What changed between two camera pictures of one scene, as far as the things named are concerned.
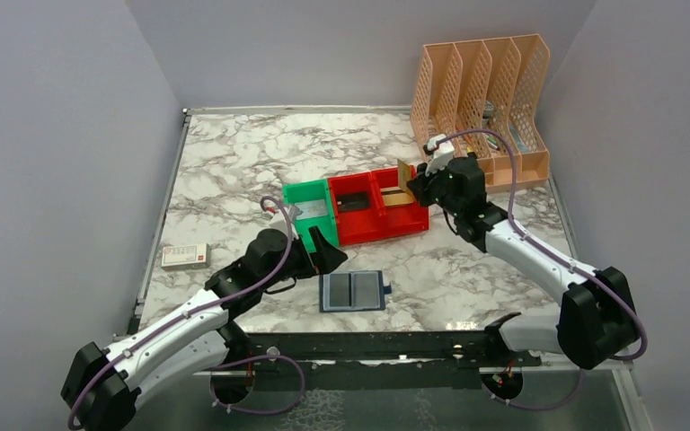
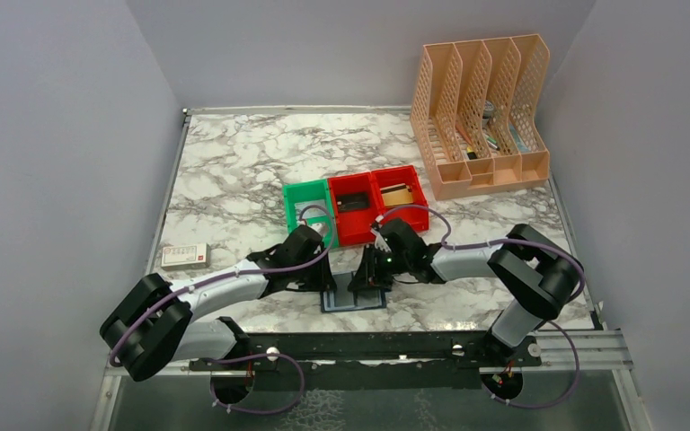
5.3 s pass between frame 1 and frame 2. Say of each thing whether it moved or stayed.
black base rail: stayed
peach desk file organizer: stayed
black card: stayed
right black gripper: moved
